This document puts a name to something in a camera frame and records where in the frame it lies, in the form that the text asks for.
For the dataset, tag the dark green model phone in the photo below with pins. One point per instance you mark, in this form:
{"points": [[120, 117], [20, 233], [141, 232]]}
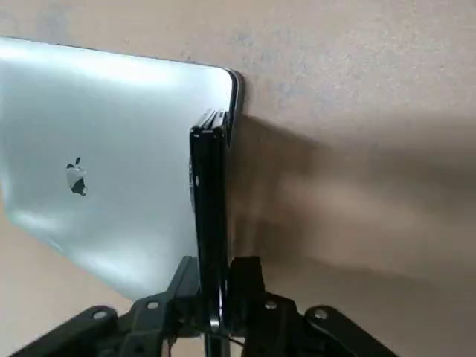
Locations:
{"points": [[210, 204]]}

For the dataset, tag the silver closed laptop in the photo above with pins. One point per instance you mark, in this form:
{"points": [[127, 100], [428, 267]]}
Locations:
{"points": [[111, 148]]}

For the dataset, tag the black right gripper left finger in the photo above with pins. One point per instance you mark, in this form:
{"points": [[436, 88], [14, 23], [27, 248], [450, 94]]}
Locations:
{"points": [[148, 323]]}

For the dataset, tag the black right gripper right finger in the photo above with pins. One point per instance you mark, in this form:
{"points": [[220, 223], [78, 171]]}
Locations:
{"points": [[260, 323]]}

